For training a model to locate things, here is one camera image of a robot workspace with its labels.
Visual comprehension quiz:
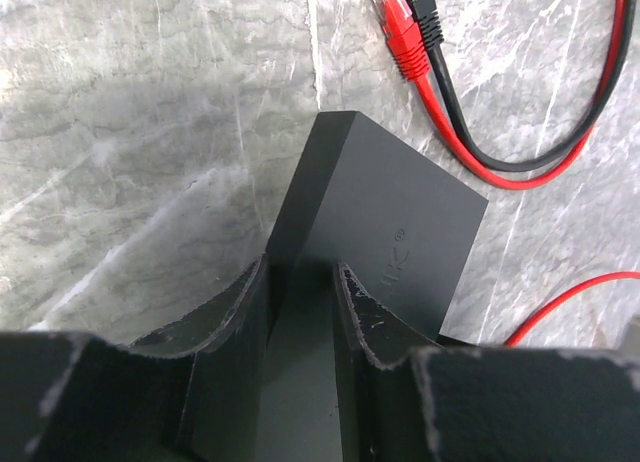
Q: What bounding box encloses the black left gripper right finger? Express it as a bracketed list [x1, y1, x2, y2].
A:
[332, 264, 639, 461]

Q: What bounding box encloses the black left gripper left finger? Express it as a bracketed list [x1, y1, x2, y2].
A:
[1, 257, 269, 461]

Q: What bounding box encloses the black network switch box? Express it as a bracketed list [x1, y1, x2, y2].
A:
[256, 111, 487, 461]

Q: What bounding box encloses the short red ethernet cable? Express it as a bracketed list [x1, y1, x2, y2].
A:
[369, 0, 631, 192]

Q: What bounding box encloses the short black ethernet cable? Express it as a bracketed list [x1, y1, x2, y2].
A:
[399, 0, 640, 173]

